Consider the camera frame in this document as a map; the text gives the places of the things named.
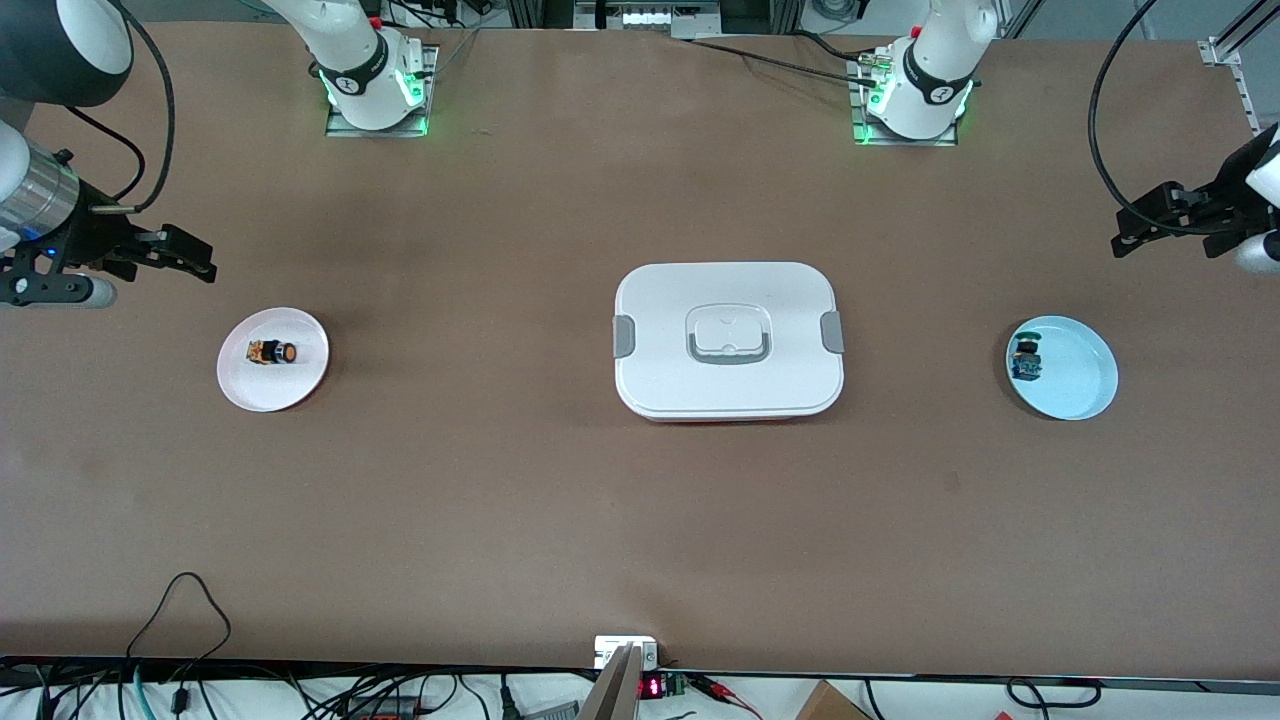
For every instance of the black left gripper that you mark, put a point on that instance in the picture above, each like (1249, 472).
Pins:
(1226, 203)

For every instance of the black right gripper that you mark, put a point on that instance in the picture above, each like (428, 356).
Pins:
(92, 237)

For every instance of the orange push button switch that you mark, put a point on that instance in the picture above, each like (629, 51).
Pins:
(270, 353)

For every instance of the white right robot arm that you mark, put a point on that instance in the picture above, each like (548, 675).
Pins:
(350, 50)

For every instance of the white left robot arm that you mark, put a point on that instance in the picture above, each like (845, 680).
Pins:
(935, 60)

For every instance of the pink round plate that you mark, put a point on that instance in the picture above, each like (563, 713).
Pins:
(300, 385)

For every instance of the light blue round plate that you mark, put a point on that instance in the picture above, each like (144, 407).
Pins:
(1085, 385)

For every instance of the white lidded storage box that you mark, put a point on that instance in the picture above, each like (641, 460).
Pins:
(660, 300)

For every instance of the white power strip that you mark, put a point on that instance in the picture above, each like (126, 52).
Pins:
(648, 19)

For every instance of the brown cardboard box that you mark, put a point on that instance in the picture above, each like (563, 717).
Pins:
(830, 705)

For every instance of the grey flat device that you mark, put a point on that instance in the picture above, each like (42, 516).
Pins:
(555, 712)

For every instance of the aluminium profile bar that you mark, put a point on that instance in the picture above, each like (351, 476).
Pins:
(615, 690)

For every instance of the red digit display module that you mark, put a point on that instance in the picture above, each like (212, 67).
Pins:
(650, 687)

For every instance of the red test leads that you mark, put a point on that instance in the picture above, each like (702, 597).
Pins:
(720, 688)

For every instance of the aluminium profile frame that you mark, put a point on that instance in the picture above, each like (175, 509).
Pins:
(1220, 52)

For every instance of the green push button switch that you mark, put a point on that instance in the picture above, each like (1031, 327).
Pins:
(1026, 362)

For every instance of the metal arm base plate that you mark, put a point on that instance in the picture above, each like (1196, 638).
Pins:
(375, 132)
(905, 142)

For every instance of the small white mount block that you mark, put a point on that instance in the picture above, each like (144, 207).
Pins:
(612, 645)

